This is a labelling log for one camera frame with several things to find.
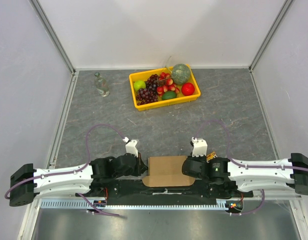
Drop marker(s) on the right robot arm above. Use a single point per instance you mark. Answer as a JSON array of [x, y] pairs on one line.
[[225, 178]]

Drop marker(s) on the yellow plastic tray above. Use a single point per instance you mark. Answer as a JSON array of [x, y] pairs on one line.
[[144, 75]]

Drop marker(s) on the grey slotted cable duct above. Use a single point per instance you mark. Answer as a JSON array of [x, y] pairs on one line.
[[80, 204]]

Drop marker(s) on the red strawberry cluster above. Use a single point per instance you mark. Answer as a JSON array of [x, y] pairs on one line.
[[165, 83]]

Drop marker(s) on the green apple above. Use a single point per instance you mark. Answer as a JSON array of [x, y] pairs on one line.
[[137, 85]]

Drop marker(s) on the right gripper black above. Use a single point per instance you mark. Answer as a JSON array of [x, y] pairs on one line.
[[190, 166]]

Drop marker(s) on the brown cardboard box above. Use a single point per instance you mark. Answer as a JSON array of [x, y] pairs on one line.
[[166, 171]]

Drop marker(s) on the green lime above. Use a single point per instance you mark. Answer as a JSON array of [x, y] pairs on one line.
[[168, 95]]

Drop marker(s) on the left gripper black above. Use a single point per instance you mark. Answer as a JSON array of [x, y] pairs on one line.
[[137, 172]]

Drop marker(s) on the dark purple grape bunch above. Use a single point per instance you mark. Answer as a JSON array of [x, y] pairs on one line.
[[148, 94]]

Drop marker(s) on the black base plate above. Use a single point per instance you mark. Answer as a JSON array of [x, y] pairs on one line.
[[127, 187]]

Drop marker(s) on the clear glass bottle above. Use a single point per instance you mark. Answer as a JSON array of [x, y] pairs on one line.
[[101, 85]]

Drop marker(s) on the red apple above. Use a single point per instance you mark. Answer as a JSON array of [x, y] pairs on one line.
[[187, 89]]

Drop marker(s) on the yellow candy bag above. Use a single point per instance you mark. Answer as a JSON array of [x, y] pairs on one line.
[[211, 156]]

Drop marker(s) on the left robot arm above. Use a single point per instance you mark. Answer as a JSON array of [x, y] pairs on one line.
[[28, 183]]

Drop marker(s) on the green netted melon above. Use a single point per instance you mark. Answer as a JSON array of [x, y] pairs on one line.
[[180, 74]]

